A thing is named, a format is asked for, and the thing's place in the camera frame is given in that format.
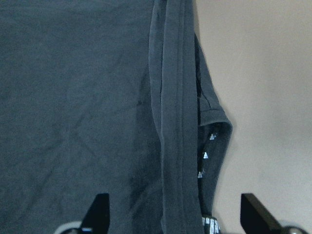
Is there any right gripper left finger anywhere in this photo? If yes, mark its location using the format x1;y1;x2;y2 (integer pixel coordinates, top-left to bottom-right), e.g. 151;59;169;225
79;193;109;234

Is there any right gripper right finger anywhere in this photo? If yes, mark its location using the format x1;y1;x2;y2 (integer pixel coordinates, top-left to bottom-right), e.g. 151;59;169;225
240;193;285;234

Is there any black printed t-shirt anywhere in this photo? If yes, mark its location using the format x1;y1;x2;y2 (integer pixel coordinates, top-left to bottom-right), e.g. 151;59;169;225
0;0;232;234

